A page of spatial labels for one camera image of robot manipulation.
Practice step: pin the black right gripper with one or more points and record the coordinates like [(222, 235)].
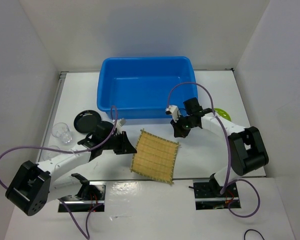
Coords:
[(178, 132)]

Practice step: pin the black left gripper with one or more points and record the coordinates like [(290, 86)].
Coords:
[(125, 146)]

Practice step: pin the bamboo placemat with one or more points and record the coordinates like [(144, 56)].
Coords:
[(155, 158)]

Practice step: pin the green plastic plate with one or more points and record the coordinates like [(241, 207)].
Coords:
[(222, 113)]

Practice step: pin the black round dish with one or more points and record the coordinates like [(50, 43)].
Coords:
[(86, 121)]

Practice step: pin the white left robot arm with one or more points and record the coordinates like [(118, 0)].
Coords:
[(36, 184)]

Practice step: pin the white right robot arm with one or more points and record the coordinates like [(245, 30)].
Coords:
[(245, 146)]

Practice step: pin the blue plastic bin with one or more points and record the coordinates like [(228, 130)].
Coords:
[(142, 87)]

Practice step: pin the clear plastic cup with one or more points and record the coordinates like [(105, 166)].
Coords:
[(62, 133)]

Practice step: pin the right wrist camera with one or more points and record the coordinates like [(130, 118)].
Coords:
[(174, 112)]

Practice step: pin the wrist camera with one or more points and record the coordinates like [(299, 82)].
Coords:
[(174, 112), (119, 125)]

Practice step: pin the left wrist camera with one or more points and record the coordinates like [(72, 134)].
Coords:
[(119, 125)]

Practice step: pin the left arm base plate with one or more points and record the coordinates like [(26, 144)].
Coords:
[(93, 197)]

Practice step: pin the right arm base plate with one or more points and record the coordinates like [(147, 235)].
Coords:
[(205, 199)]

